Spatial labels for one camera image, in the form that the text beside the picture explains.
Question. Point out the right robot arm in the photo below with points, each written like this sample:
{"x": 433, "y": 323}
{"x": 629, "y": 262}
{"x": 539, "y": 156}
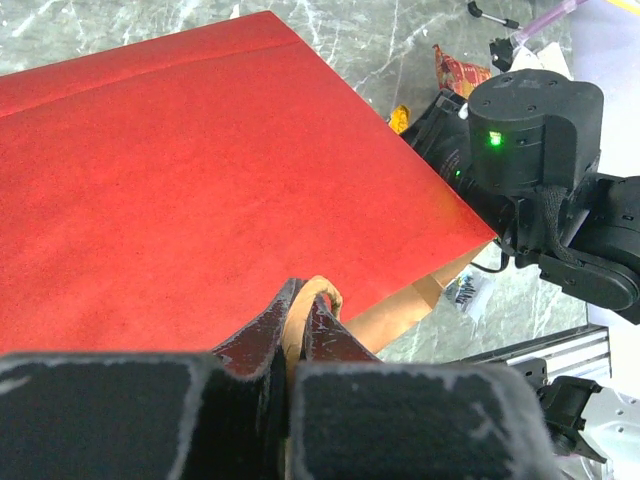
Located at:
{"x": 523, "y": 152}

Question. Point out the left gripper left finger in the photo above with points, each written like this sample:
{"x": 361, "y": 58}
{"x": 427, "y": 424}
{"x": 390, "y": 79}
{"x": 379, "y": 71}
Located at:
{"x": 217, "y": 414}

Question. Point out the yellow m&m's packet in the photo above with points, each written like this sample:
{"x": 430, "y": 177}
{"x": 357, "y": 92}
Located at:
{"x": 399, "y": 119}

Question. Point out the white mints sachet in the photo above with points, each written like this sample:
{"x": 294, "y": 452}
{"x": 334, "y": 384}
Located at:
{"x": 470, "y": 293}

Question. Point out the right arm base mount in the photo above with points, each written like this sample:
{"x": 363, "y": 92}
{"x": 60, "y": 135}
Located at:
{"x": 563, "y": 402}

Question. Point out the aluminium frame rail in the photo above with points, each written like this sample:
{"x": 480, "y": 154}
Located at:
{"x": 582, "y": 352}

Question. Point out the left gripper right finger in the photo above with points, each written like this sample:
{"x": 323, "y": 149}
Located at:
{"x": 375, "y": 420}

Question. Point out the red candy snack bag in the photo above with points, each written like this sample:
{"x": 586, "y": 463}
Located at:
{"x": 460, "y": 77}

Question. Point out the red paper bag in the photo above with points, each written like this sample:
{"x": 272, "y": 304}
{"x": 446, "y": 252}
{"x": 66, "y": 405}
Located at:
{"x": 157, "y": 196}

